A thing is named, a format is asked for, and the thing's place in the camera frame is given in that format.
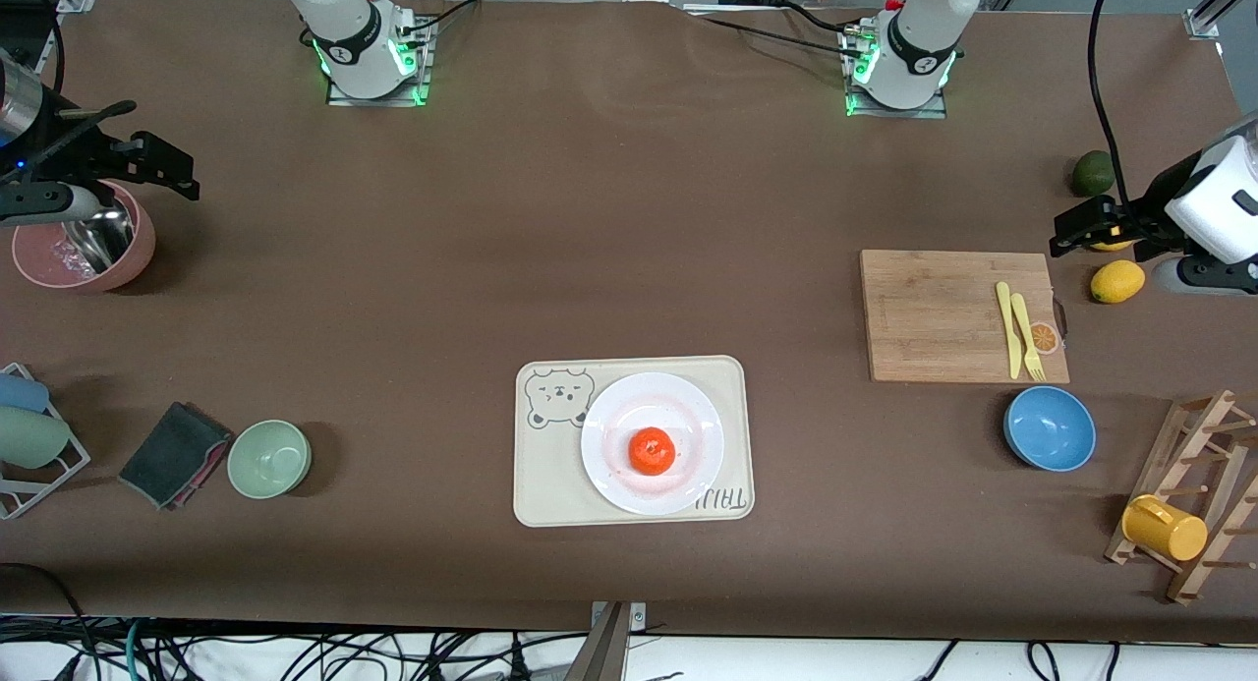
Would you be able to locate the yellow plastic knife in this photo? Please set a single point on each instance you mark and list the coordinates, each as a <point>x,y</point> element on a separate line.
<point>1009,332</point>

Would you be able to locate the wooden mug rack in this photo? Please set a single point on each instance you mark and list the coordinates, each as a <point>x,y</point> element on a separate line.
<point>1194,435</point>

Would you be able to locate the yellow mug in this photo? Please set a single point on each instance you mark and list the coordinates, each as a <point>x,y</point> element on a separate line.
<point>1165,530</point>

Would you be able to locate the yellow plastic fork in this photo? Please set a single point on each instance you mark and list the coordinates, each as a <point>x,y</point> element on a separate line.
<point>1026,332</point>

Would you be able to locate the orange mandarin fruit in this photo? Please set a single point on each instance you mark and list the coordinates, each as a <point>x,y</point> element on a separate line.
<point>653,451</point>

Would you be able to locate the metal table edge bracket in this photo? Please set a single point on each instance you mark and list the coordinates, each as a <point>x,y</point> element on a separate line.
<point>609,647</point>

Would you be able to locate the orange slice tag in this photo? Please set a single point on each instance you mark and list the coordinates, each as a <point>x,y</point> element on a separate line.
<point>1044,338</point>

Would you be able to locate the metal scoop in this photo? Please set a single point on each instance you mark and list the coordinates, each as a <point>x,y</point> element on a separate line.
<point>103,244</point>

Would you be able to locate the pale green cup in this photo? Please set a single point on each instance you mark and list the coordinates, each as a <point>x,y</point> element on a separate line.
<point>29,437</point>

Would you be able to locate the dark green avocado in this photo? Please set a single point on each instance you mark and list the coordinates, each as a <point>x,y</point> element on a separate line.
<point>1093,174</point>

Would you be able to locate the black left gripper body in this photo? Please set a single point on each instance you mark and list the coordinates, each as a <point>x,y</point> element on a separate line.
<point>1156,212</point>

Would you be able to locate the light blue cup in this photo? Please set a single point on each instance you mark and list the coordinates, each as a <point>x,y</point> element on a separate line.
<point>22,393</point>

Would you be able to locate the pink bowl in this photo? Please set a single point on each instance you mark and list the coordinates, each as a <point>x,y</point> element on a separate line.
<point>133,254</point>

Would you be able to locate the white round plate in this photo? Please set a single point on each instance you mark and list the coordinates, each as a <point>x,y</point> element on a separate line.
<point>678,406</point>

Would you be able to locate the cream bear print tray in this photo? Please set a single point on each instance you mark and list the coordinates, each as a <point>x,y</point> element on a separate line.
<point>545,484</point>

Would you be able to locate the wooden cutting board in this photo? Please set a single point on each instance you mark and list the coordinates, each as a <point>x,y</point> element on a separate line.
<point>924,317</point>

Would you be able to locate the yellow lemon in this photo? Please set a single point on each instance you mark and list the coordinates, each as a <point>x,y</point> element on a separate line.
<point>1114,246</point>
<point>1117,281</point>

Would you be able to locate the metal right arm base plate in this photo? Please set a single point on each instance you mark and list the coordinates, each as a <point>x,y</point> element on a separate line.
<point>378,99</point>

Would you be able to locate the folded dark grey cloth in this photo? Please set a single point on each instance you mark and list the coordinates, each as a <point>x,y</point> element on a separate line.
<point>172,455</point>

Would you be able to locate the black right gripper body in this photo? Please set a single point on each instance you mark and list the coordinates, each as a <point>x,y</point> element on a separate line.
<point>71,154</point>

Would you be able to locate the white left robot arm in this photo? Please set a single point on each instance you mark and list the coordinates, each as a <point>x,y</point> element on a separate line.
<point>924,32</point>

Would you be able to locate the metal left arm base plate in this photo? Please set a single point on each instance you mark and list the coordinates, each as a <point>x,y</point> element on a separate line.
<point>899,113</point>

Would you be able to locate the blue bowl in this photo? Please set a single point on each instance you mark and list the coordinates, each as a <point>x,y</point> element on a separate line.
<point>1050,428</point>

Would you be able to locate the pale green bowl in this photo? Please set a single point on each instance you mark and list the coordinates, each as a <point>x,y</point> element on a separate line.
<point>268,459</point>

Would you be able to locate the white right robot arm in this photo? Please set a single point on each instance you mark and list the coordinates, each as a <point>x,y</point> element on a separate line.
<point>344,23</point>

